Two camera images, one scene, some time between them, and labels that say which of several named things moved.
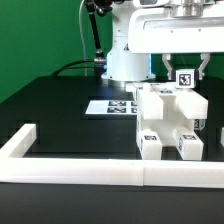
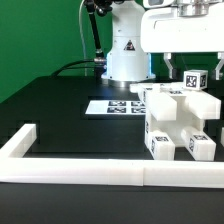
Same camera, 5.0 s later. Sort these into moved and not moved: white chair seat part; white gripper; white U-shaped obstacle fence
Moved: white chair seat part
Not moved: white U-shaped obstacle fence; white gripper
